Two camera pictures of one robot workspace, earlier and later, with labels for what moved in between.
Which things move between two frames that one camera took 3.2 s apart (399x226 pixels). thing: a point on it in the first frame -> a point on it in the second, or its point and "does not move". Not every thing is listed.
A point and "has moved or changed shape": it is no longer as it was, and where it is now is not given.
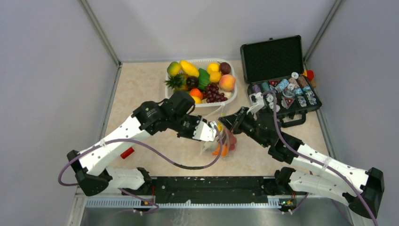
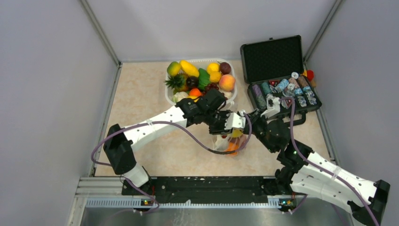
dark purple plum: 192,82 does not move
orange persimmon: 224,150 -> 233,146
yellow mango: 189,68 does not move
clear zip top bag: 228,139 has moved or changed shape
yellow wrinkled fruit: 215,76 does not move
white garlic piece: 209,145 -> 222,144
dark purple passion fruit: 225,68 does not move
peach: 227,83 does not move
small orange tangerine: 196,92 does not move
